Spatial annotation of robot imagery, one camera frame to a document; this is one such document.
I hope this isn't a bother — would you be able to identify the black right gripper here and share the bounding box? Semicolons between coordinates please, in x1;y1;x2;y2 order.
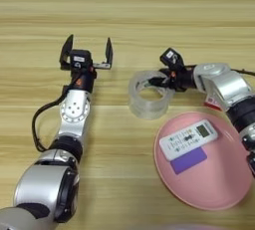
147;64;198;93

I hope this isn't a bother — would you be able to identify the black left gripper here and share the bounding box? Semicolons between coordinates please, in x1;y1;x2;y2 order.
59;34;114;93

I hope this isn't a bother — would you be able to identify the clear tape roll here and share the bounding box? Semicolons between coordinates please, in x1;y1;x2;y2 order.
127;70;176;120

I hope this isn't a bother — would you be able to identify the white remote control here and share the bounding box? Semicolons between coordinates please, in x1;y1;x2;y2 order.
158;118;219;162

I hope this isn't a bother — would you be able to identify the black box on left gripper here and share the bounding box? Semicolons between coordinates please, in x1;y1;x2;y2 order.
69;49;94;72

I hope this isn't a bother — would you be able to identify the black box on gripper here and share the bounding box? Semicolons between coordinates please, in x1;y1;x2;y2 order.
69;49;94;72
159;47;185;70

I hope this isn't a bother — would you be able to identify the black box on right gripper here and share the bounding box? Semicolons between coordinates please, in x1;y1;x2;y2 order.
159;47;185;70

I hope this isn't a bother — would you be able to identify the purple rectangular block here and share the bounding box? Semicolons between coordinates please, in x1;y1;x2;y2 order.
169;146;208;175

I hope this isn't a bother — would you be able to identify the pink round plate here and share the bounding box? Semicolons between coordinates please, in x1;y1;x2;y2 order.
152;112;254;212

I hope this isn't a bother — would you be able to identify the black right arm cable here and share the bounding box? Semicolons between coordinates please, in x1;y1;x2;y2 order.
230;68;255;77

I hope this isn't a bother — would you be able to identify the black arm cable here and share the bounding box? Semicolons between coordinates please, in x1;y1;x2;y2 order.
32;89;73;153
230;68;255;77

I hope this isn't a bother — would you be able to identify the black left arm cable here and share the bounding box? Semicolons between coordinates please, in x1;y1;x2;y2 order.
32;89;73;153

